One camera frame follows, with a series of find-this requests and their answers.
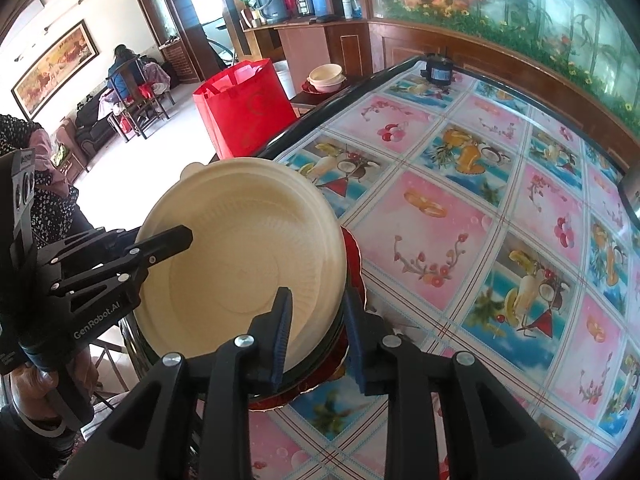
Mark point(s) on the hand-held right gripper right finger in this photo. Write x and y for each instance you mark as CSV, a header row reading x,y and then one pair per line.
x,y
352,340

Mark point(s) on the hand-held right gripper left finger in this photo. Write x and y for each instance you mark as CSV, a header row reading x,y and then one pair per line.
x,y
282,330

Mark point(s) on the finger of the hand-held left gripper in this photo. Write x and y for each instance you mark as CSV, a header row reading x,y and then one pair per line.
x,y
90,245
165,240

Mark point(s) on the dark green plastic bowl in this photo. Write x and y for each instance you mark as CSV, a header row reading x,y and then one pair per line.
x,y
310,365

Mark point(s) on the red gold-rimmed plate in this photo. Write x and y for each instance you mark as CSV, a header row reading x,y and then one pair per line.
x,y
280,401

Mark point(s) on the cream patterned plastic bowl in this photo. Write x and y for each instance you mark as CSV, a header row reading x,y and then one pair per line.
x,y
240,240

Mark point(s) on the person's left hand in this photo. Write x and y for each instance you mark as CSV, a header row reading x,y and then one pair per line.
x,y
35,385

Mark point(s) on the dark sofa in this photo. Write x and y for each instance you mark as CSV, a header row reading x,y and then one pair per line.
x,y
92,120

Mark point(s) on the wooden chair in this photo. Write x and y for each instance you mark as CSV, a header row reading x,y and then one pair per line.
x,y
137,110

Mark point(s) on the red shopping bag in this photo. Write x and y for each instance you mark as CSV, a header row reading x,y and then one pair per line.
x,y
245,110

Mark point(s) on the dark wooden stool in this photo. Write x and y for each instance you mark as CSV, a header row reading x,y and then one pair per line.
x,y
300,99

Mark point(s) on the small red plate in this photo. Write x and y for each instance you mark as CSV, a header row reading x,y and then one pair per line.
x,y
307,89

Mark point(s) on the dark wooden display cabinet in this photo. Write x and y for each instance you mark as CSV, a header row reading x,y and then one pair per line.
x,y
185,20

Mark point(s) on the small cream bowl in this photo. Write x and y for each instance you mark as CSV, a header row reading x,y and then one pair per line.
x,y
325,72
327,86

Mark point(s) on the wooden sideboard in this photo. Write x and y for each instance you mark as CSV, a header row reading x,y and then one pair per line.
x,y
310,45

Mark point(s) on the blue-grey jug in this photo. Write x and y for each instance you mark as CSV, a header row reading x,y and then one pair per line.
x,y
270,2

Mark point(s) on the black glossy table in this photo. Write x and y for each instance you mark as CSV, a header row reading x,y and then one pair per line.
x,y
390,79

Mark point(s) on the small dark jar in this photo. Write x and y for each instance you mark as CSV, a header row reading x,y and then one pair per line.
x,y
440,72

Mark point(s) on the white spray bottle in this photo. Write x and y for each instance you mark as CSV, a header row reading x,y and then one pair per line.
x,y
346,7

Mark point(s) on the blue bottle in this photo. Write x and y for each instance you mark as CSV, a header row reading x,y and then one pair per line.
x,y
356,9

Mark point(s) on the large glass aquarium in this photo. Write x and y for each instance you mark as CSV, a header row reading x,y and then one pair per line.
x,y
525,10

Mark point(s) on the framed wall painting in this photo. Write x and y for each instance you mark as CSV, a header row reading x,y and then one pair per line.
x,y
55,67

